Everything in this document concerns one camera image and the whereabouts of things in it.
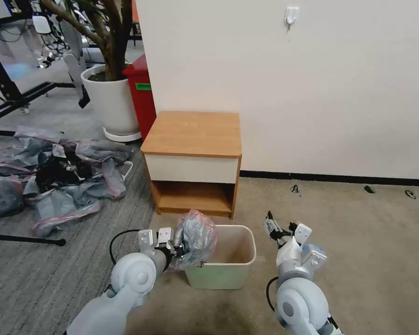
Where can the black metal frame stand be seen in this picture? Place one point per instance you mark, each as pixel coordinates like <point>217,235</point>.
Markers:
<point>7,83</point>

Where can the black floor bar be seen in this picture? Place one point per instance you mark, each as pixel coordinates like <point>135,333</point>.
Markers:
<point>7,132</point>

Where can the white pot saucer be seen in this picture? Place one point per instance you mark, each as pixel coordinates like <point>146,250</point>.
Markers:
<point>122,136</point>

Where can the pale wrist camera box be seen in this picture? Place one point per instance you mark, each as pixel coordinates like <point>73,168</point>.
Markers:
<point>164,237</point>
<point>303,233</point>

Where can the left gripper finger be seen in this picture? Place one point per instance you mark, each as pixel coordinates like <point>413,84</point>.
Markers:
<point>188,260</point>
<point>183,249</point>

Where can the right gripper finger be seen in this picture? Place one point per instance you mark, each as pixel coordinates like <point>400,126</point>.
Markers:
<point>292,227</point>
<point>271,227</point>

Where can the filled blue-grey garbage bag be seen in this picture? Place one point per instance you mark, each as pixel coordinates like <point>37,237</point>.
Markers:
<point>1,197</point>

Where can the small dark floor scrap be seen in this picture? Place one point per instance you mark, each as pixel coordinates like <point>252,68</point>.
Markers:
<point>294,189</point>
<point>410,194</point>
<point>369,189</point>

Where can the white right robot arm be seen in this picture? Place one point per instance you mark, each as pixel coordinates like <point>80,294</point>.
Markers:
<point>296,303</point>

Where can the white wall hook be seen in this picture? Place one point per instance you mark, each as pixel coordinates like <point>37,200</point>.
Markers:
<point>291,14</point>

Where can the green label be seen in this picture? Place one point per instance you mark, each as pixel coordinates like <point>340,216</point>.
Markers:
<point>143,86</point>

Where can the wooden nightstand with white drawer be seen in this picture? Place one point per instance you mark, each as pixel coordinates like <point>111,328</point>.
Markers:
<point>192,139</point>

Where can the grey pink-trimmed garbage bag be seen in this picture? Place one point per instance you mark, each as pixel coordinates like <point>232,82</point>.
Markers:
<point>197,233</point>
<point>112,179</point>
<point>66,216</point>
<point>38,133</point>
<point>101,150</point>

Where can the black baseboard strip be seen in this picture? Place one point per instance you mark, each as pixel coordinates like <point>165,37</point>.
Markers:
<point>335,175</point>

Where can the white plant pot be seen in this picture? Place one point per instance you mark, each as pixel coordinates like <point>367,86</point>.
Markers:
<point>111,101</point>

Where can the brown tree trunk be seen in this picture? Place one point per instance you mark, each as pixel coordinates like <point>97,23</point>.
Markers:
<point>113,45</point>

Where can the grey background robot arm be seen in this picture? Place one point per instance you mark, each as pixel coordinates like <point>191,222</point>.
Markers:
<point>75,66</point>

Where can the crumpled black plastic bag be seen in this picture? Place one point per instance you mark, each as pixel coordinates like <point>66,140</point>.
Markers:
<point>61,172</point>

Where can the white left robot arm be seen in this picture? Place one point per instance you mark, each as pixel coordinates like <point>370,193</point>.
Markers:
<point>136,275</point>

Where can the black stand leg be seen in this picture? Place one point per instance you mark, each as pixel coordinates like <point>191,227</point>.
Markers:
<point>24,239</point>

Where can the red plastic bin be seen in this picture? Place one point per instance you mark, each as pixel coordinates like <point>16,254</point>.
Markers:
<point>141,104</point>

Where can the pale plastic trash can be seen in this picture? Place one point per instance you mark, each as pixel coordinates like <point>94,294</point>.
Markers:
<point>218,275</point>

